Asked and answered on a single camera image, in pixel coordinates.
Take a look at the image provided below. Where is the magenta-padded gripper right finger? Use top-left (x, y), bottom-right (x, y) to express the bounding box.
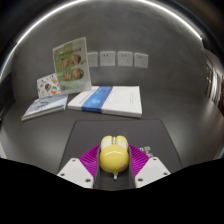
top-left (127, 143), bottom-right (172, 189)

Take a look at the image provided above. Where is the row of white wall sockets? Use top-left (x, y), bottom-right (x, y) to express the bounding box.
top-left (85, 50), bottom-right (150, 69)

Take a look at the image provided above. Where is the yellow rabbit-shaped computer mouse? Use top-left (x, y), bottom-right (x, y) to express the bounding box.
top-left (98, 134), bottom-right (131, 180)

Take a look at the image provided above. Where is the white sticker-printed card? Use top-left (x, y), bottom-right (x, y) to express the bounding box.
top-left (36, 72), bottom-right (62, 100)

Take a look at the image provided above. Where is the black mouse pad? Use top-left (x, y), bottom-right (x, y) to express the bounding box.
top-left (58, 118), bottom-right (184, 191)

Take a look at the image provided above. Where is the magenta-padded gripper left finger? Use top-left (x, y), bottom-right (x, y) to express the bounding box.
top-left (56, 144), bottom-right (103, 190)

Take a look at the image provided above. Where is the white book with blue stripe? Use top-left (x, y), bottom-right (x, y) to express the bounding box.
top-left (67, 85), bottom-right (144, 119)

